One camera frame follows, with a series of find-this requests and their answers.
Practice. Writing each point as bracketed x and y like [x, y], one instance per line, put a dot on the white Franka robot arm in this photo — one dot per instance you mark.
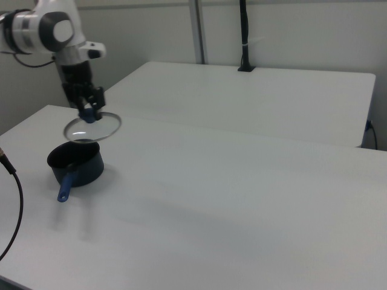
[45, 27]

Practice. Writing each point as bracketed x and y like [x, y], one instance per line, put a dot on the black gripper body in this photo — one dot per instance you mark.
[77, 75]

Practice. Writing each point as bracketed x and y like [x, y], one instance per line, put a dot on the glass lid blue knob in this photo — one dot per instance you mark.
[93, 130]

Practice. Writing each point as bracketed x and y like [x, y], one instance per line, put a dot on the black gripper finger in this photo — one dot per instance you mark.
[99, 98]
[75, 98]

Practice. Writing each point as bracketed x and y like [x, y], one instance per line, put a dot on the white table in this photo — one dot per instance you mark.
[257, 99]

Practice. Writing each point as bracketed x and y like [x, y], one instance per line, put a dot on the black pole with clamp base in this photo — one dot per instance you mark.
[245, 33]

